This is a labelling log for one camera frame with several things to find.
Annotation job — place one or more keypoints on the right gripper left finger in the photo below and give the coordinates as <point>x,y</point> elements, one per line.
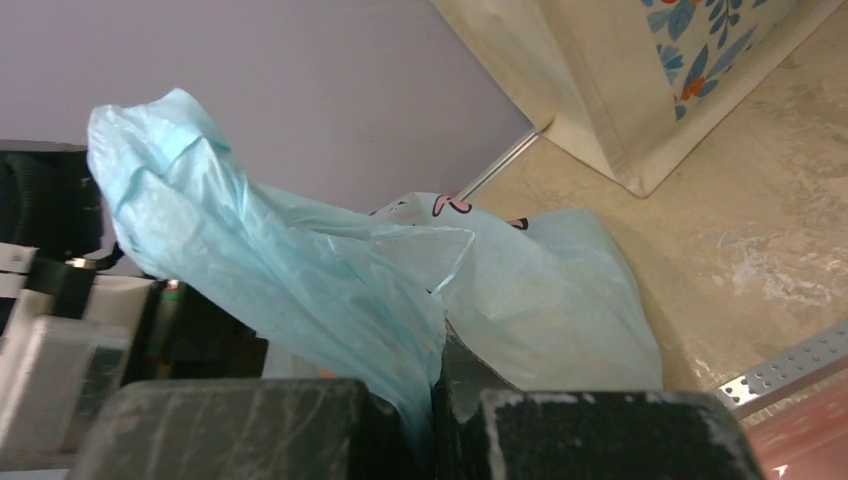
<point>246,429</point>

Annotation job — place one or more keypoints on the beige canvas tote bag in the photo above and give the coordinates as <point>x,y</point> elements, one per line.
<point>629,88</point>

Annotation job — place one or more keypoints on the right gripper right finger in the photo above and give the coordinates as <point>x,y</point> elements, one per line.
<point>488,429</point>

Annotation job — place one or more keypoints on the light blue plastic grocery bag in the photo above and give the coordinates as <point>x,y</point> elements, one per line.
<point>548,302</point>

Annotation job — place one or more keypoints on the pink perforated basket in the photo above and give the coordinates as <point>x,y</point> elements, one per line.
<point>800,398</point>

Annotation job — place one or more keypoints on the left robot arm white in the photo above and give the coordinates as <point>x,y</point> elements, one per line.
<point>72,331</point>

